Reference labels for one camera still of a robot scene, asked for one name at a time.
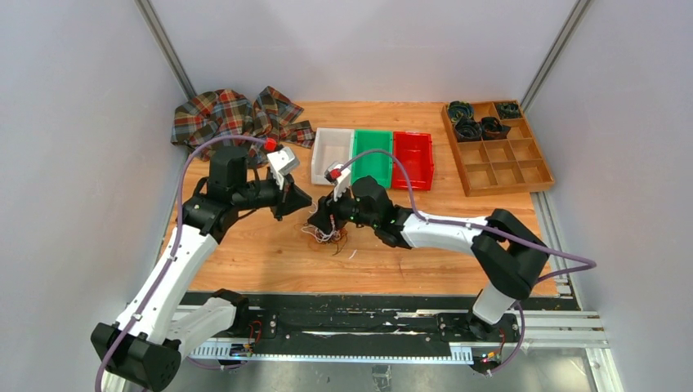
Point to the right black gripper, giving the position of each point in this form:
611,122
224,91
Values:
326,207

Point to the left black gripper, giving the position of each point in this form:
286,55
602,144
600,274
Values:
290,198

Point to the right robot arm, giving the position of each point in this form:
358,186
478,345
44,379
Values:
511,256

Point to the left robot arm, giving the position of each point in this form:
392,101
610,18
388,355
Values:
145,345

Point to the white plastic bin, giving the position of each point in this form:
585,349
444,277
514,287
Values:
332,145

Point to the green plastic bin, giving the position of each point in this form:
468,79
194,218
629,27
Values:
377,165

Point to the red plastic bin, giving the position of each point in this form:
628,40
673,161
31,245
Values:
414,152

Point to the plaid cloth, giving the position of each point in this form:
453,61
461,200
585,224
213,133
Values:
226,112

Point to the black coiled roll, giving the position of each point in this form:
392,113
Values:
460,110
467,130
508,110
493,129

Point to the wooden compartment tray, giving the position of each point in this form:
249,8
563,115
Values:
493,167

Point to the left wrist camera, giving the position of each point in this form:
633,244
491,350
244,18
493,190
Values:
282,162

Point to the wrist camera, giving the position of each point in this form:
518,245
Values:
340,177
282,162

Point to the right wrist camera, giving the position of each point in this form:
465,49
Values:
340,177

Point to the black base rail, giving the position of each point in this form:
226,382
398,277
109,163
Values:
380,329

